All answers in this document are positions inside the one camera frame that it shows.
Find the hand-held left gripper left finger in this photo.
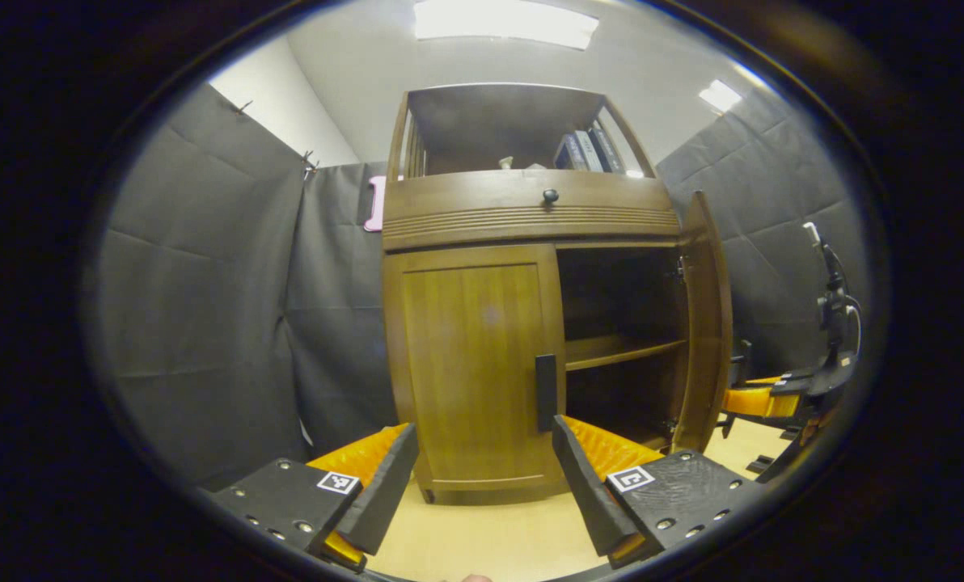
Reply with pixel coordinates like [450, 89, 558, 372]
[207, 422, 420, 573]

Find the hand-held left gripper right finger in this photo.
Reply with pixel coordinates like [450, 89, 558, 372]
[552, 415, 766, 568]

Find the wooden shoe cabinet door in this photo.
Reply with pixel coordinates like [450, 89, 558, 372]
[670, 191, 734, 455]
[383, 244, 568, 494]

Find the wooden double-door shoe cabinet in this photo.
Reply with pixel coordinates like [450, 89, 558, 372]
[381, 82, 734, 506]

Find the black backdrop cloth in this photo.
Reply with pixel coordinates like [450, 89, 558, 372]
[98, 81, 869, 494]

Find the black book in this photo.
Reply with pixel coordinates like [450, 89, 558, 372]
[589, 125, 627, 173]

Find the wooden drawer with black knob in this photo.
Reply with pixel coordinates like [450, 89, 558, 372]
[381, 170, 682, 253]

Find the small ceiling light panel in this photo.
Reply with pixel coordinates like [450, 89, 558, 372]
[698, 79, 743, 114]

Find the grey spine book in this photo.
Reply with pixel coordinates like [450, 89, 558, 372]
[573, 129, 604, 171]

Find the dark blue book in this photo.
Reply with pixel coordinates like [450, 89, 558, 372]
[553, 133, 588, 171]

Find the large ceiling light panel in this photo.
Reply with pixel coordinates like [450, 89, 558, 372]
[413, 0, 600, 51]

